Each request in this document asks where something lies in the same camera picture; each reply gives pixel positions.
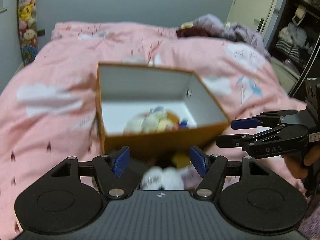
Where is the white black-eared dog plush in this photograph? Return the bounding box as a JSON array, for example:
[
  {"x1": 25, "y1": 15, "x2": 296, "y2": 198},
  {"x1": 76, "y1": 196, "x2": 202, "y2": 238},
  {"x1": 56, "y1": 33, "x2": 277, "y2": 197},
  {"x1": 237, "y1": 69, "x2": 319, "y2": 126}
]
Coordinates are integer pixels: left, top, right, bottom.
[{"x1": 140, "y1": 166, "x2": 184, "y2": 191}]

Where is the cream yellow crochet doll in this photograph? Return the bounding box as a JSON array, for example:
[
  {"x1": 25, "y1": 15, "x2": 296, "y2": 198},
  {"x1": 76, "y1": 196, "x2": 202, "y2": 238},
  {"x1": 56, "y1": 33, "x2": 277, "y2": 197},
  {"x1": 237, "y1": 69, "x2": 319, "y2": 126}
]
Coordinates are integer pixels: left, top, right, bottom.
[{"x1": 124, "y1": 106, "x2": 169, "y2": 134}]

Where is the purple grey clothes pile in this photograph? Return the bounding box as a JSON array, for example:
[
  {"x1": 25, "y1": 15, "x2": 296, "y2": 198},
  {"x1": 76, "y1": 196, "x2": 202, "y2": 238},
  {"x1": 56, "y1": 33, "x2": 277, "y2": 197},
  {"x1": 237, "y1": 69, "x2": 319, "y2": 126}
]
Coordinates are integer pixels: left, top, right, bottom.
[{"x1": 179, "y1": 14, "x2": 271, "y2": 60}]

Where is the orange cardboard box white inside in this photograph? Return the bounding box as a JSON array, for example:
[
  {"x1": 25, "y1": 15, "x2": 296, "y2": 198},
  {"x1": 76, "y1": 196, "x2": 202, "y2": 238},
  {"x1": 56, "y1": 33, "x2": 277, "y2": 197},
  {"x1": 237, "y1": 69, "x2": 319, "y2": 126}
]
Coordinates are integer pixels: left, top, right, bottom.
[{"x1": 96, "y1": 62, "x2": 230, "y2": 159}]

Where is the brown bear plush blue outfit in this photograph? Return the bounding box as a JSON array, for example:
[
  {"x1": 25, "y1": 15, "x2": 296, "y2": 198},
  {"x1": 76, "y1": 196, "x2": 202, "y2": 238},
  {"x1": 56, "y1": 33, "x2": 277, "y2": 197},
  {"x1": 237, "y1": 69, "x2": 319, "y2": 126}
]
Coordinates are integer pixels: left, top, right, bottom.
[{"x1": 165, "y1": 111, "x2": 191, "y2": 131}]

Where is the dark wardrobe shelf unit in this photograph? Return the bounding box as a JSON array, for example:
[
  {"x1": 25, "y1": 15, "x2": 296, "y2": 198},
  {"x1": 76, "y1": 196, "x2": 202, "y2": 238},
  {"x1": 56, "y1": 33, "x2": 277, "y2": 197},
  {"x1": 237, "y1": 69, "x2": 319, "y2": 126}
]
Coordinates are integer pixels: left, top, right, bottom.
[{"x1": 267, "y1": 0, "x2": 319, "y2": 100}]

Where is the dark red pillow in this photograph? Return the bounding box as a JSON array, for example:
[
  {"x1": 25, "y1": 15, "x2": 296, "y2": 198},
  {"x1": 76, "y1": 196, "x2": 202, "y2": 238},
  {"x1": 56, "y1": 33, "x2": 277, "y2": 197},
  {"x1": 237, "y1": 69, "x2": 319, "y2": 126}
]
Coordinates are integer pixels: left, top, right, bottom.
[{"x1": 176, "y1": 27, "x2": 212, "y2": 38}]

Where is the beige door with handle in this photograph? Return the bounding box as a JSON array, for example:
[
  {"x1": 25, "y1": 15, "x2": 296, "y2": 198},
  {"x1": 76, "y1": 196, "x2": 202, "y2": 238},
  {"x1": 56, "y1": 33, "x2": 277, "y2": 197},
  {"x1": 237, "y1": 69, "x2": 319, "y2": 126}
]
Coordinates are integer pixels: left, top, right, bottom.
[{"x1": 227, "y1": 0, "x2": 283, "y2": 35}]

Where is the hanging plush toy organizer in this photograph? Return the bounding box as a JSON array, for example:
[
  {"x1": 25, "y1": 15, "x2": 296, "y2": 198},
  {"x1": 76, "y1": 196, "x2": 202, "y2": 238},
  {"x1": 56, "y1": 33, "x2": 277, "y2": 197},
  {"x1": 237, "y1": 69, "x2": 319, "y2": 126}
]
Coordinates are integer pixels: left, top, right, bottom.
[{"x1": 17, "y1": 0, "x2": 39, "y2": 66}]

